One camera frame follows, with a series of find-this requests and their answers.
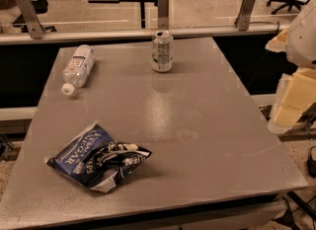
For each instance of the metal glass rail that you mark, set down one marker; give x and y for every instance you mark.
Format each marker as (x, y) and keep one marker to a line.
(146, 34)

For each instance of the clear plastic water bottle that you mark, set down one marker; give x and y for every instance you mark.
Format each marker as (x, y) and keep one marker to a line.
(77, 70)

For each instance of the middle metal rail bracket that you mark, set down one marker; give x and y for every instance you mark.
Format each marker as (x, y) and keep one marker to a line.
(163, 14)

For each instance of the black cable plug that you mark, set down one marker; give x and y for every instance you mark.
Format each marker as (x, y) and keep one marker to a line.
(311, 164)

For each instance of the metal rail bracket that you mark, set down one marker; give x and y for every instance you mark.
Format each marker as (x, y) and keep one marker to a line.
(242, 22)
(163, 14)
(28, 12)

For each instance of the right metal rail bracket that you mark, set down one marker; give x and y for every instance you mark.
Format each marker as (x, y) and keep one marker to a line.
(242, 22)

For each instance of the left metal rail bracket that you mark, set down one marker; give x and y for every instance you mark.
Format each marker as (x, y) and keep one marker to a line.
(28, 12)

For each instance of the blue chip bag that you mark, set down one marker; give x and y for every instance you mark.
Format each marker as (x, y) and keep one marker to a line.
(95, 161)

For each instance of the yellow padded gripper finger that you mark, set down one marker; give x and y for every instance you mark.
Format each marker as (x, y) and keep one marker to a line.
(295, 94)

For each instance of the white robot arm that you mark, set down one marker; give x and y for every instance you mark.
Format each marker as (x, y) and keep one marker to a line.
(298, 41)

